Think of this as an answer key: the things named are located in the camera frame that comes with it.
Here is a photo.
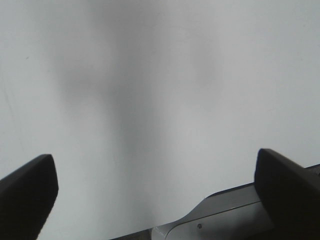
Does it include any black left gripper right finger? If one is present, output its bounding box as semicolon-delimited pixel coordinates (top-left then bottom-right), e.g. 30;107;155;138
254;148;320;240

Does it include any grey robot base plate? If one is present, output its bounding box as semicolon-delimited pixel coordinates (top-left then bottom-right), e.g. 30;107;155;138
109;163;320;240

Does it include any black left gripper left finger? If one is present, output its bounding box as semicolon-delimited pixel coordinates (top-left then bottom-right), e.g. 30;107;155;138
0;154;59;240

